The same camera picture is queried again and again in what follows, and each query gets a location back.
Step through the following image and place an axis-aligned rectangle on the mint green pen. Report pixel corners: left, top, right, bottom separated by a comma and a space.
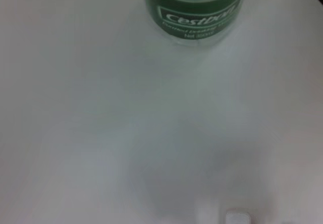
225, 210, 250, 224

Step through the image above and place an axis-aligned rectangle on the clear water bottle green label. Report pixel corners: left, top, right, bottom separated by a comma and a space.
139, 0, 253, 47

